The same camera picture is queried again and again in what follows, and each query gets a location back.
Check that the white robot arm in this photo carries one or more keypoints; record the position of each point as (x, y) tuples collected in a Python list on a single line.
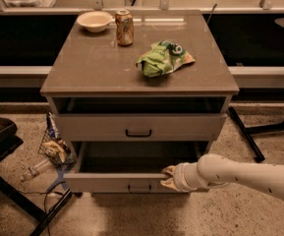
[(215, 171)]

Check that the black floor bar left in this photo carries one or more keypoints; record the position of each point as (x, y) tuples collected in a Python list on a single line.
[(53, 211)]

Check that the clear plastic bottle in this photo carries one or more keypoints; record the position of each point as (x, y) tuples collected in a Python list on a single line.
[(35, 170)]

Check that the grey drawer cabinet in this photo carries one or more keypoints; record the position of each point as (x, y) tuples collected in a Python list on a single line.
[(95, 75)]

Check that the orange soda can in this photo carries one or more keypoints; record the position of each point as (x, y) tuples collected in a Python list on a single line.
[(125, 27)]

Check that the green chip bag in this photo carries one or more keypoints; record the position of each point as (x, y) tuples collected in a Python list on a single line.
[(164, 57)]

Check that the white bowl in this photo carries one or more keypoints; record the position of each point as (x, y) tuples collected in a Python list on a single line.
[(95, 21)]

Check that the black chair left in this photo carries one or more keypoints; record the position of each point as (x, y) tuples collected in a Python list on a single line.
[(9, 142)]

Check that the grey drawer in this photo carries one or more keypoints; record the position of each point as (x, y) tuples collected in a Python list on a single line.
[(139, 127), (128, 167)]

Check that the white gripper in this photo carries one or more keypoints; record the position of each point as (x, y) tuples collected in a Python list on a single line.
[(180, 177)]

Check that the black stand leg right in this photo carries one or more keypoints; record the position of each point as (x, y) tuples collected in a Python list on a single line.
[(248, 132)]

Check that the wire basket with snacks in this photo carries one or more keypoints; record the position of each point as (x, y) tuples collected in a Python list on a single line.
[(52, 146)]

